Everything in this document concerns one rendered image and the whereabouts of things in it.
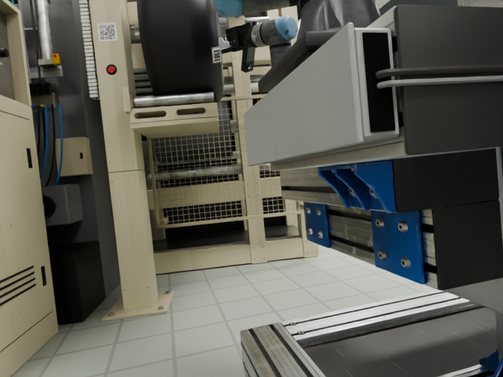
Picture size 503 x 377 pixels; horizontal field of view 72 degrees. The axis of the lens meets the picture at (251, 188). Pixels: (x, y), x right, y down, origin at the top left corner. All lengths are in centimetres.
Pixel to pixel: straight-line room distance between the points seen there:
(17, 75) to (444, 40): 155
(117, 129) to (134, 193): 28
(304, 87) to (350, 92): 7
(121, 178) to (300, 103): 138
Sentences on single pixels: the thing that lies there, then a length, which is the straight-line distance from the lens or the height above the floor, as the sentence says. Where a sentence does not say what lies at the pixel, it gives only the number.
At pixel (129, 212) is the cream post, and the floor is 44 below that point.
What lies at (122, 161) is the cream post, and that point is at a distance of 161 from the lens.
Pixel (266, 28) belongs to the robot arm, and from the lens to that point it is 126.
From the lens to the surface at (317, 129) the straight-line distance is 26.
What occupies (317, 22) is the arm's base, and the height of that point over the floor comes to 76.
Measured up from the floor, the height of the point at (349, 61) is 61.
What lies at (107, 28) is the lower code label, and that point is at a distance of 175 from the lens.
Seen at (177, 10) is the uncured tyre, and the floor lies 119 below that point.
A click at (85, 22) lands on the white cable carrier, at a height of 127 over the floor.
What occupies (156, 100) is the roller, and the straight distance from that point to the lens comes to 153.
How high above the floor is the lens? 55
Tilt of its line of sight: 2 degrees down
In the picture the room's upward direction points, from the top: 6 degrees counter-clockwise
